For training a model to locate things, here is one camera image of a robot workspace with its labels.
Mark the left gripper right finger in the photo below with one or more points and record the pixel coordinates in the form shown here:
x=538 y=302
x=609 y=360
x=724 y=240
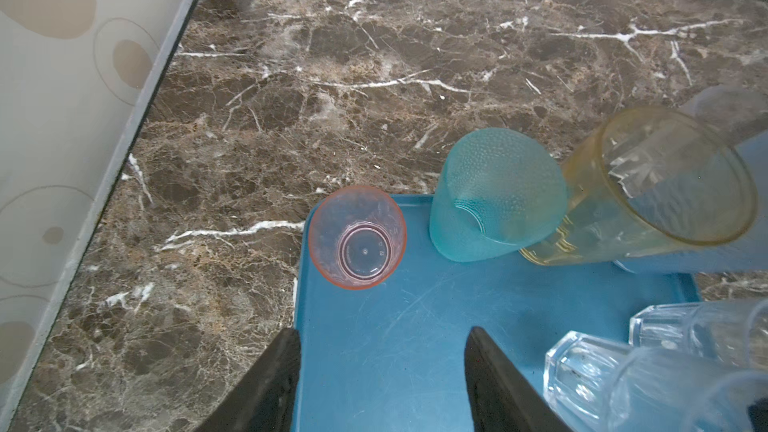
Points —
x=500 y=397

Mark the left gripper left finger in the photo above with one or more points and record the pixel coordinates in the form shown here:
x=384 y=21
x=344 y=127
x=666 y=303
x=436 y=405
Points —
x=265 y=397

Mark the teal plastic tray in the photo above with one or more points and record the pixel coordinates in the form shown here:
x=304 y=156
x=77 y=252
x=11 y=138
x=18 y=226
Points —
x=391 y=357

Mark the pink plastic cup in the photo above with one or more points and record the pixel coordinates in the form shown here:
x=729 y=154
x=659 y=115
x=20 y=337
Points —
x=357 y=237

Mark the green textured plastic cup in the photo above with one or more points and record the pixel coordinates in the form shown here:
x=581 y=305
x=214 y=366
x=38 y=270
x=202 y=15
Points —
x=499 y=191

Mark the clear faceted cup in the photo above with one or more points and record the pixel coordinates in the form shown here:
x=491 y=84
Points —
x=733 y=332

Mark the yellow plastic cup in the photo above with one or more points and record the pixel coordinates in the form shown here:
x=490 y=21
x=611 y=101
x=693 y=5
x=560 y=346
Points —
x=649 y=181

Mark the blue textured plastic cup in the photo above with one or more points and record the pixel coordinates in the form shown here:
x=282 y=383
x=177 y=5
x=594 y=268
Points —
x=740 y=116

